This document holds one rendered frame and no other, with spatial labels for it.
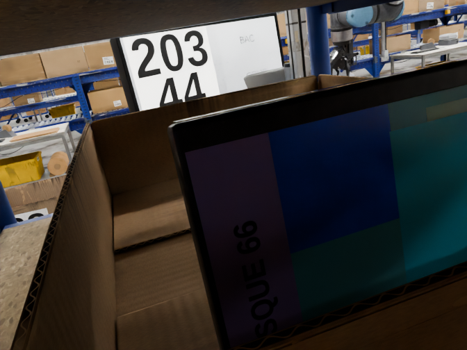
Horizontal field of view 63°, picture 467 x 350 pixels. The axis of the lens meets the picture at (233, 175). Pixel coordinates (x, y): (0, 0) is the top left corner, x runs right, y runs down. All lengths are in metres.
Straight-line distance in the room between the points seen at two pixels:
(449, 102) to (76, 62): 5.91
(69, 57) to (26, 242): 5.62
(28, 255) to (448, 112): 0.37
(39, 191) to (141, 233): 1.54
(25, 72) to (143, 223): 5.76
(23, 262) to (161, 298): 0.17
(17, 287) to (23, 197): 1.54
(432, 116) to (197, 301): 0.17
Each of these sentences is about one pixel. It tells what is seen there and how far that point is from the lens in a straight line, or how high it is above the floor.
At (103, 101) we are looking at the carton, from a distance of 5.80.
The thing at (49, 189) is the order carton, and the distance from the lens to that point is 1.88.
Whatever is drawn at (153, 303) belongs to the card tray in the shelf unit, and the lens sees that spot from 0.28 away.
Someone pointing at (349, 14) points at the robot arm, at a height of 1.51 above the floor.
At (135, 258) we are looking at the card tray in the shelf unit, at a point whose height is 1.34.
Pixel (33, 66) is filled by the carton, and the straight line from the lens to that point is 6.08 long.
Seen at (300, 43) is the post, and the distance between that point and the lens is 1.02.
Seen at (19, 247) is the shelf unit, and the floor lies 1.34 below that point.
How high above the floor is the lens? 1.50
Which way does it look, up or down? 20 degrees down
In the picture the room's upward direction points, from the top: 10 degrees counter-clockwise
